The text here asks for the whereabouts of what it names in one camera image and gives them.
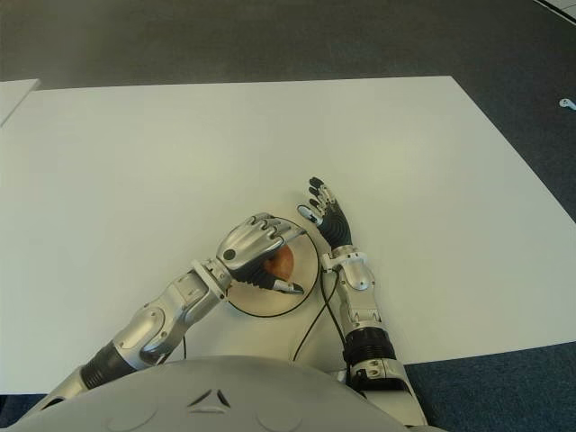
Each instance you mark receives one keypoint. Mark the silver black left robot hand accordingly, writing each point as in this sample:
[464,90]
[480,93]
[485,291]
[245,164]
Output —
[247,243]

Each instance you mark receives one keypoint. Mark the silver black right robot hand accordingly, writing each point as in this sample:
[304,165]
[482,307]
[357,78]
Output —
[337,225]

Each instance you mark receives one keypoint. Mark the red yellow apple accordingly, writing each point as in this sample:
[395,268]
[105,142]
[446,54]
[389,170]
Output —
[283,263]

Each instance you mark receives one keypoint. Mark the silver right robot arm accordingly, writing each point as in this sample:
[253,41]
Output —
[360,306]

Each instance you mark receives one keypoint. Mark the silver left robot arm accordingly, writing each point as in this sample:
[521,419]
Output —
[148,324]

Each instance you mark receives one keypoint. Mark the white plate with black rim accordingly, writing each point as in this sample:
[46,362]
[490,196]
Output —
[261,301]

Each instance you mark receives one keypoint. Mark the grey robot torso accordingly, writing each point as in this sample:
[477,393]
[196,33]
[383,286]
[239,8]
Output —
[225,400]

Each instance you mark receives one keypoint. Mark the small white floor object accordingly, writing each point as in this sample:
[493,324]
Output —
[568,103]

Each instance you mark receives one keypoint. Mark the white side table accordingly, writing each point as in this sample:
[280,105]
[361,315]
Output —
[15,96]

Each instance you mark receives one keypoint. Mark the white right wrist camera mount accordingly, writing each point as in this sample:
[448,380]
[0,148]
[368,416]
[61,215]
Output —
[333,258]

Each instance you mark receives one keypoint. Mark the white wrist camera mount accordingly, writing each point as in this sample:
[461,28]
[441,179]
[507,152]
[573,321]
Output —
[333,258]
[211,276]

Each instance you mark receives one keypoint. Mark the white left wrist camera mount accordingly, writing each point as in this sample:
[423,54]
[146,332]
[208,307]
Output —
[211,276]

